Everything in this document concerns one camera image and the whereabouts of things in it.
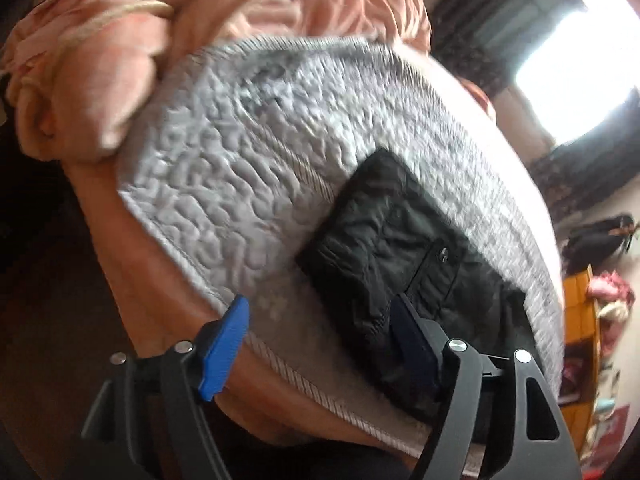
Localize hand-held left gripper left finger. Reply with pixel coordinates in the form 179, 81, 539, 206
65, 295, 251, 480

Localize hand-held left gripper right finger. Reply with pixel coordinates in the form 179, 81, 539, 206
389, 294, 584, 480

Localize black pants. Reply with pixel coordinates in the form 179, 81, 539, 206
295, 147, 532, 442

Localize orange wooden cabinet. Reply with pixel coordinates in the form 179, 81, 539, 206
556, 265, 622, 457

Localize grey quilted mattress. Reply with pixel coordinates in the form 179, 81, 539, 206
115, 35, 567, 461

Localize white cloth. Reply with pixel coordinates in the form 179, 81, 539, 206
597, 300, 627, 323

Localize pink clothes pile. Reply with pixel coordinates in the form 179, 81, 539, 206
586, 270, 637, 312

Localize black hanging bag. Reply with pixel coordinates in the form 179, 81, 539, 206
561, 214, 640, 277

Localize pink blanket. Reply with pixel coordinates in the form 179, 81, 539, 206
0, 0, 497, 165

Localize bright window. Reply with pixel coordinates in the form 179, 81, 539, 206
514, 2, 640, 147

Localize dark patterned curtain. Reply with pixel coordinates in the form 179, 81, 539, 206
429, 0, 640, 223

